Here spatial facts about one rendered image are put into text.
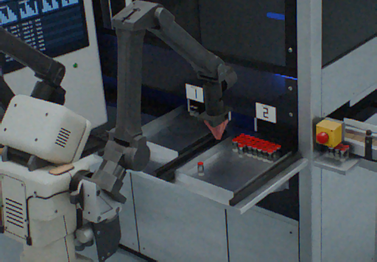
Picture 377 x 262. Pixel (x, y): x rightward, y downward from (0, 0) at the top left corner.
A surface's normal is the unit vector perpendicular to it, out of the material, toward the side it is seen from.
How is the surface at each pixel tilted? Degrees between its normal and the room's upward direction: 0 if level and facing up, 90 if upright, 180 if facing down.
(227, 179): 0
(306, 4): 90
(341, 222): 90
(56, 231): 90
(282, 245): 90
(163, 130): 0
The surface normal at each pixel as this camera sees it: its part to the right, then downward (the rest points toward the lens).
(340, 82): 0.76, 0.23
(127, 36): -0.58, 0.24
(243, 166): -0.07, -0.90
